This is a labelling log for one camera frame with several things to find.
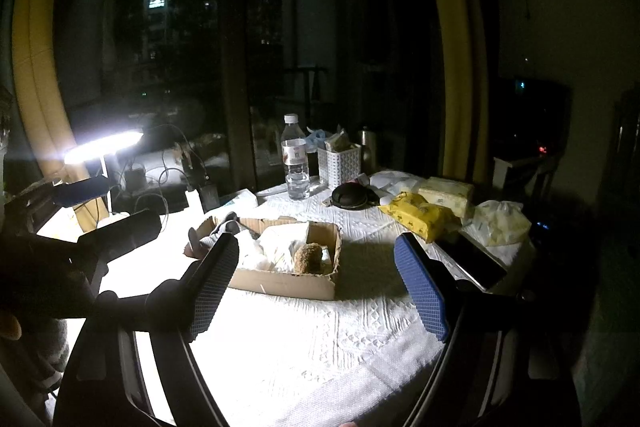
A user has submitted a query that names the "white perforated basket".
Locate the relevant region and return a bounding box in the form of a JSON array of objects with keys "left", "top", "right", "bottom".
[{"left": 317, "top": 143, "right": 362, "bottom": 188}]

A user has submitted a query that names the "brown plush toy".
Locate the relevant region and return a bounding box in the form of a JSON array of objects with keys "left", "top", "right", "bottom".
[{"left": 292, "top": 243, "right": 326, "bottom": 275}]

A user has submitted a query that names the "person's left hand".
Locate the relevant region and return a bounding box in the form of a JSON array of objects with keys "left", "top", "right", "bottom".
[{"left": 0, "top": 309, "right": 23, "bottom": 341}]

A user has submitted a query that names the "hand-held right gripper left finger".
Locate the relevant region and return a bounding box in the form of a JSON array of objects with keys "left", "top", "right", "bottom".
[{"left": 52, "top": 232, "right": 241, "bottom": 427}]

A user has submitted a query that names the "white printed plastic bag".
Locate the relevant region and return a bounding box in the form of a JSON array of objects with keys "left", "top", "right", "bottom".
[{"left": 470, "top": 200, "right": 532, "bottom": 248}]

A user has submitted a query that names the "blue plastic bag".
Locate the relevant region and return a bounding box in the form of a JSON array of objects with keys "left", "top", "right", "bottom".
[{"left": 306, "top": 127, "right": 329, "bottom": 154}]

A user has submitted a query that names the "white desk lamp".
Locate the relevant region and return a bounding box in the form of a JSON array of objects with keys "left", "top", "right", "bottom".
[{"left": 62, "top": 131, "right": 146, "bottom": 228}]

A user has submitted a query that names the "black round pouch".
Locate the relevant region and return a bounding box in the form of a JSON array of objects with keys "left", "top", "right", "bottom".
[{"left": 331, "top": 183, "right": 373, "bottom": 209}]

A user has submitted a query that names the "dark television screen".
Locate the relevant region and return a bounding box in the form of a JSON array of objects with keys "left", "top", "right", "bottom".
[{"left": 492, "top": 77, "right": 573, "bottom": 148}]

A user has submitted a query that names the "black cable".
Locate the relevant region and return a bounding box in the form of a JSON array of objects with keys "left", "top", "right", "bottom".
[
  {"left": 159, "top": 124, "right": 207, "bottom": 188},
  {"left": 135, "top": 167, "right": 173, "bottom": 214}
]

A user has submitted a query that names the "white charger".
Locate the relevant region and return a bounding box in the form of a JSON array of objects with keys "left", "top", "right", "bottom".
[{"left": 186, "top": 189, "right": 205, "bottom": 218}]

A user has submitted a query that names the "black power adapter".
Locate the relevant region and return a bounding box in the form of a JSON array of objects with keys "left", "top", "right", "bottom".
[{"left": 199, "top": 184, "right": 221, "bottom": 212}]

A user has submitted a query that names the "black smartphone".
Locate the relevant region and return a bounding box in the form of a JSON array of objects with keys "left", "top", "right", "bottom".
[{"left": 435, "top": 229, "right": 508, "bottom": 292}]

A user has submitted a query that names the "white paper towel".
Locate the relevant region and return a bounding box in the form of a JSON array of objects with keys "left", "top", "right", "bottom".
[{"left": 260, "top": 223, "right": 311, "bottom": 273}]

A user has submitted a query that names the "white blue tissue pack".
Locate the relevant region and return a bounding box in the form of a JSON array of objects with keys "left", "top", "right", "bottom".
[{"left": 227, "top": 188, "right": 258, "bottom": 208}]

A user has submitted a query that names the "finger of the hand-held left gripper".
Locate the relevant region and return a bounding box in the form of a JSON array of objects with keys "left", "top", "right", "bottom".
[
  {"left": 5, "top": 177, "right": 110, "bottom": 228},
  {"left": 75, "top": 209, "right": 162, "bottom": 260}
]

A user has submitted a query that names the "cardboard box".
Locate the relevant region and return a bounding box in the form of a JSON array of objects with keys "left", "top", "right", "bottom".
[{"left": 184, "top": 214, "right": 343, "bottom": 303}]

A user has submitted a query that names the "white textured tablecloth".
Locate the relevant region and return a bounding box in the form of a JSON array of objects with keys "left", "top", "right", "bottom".
[{"left": 35, "top": 169, "right": 531, "bottom": 427}]

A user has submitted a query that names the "pale yellow tissue packet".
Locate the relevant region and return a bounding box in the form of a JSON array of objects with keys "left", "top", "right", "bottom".
[{"left": 417, "top": 177, "right": 475, "bottom": 220}]

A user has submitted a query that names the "clear water bottle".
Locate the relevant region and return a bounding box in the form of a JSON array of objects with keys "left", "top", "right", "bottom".
[{"left": 280, "top": 113, "right": 311, "bottom": 201}]

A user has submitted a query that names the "green beige packet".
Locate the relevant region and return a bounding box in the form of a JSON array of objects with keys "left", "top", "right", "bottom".
[{"left": 324, "top": 127, "right": 354, "bottom": 152}]

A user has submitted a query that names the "grey dotted sock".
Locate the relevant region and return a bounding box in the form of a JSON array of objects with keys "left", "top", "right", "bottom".
[
  {"left": 187, "top": 227, "right": 216, "bottom": 259},
  {"left": 207, "top": 212, "right": 242, "bottom": 239}
]

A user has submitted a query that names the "white crumpled tissue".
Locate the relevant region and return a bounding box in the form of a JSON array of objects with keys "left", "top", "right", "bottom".
[{"left": 370, "top": 170, "right": 426, "bottom": 195}]

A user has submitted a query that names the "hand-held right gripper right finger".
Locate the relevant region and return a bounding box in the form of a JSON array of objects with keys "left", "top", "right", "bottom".
[{"left": 393, "top": 232, "right": 583, "bottom": 427}]

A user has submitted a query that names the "metal flask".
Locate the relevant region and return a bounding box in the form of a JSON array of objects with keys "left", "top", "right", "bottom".
[{"left": 361, "top": 126, "right": 378, "bottom": 175}]

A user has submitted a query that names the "yellow window frame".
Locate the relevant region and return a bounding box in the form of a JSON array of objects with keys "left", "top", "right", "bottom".
[{"left": 12, "top": 0, "right": 488, "bottom": 188}]

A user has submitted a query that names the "white waffle towel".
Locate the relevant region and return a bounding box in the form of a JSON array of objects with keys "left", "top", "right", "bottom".
[{"left": 235, "top": 228, "right": 281, "bottom": 271}]

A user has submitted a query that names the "dark wooden rack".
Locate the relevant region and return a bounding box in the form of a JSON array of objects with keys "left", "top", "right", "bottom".
[{"left": 282, "top": 64, "right": 331, "bottom": 122}]

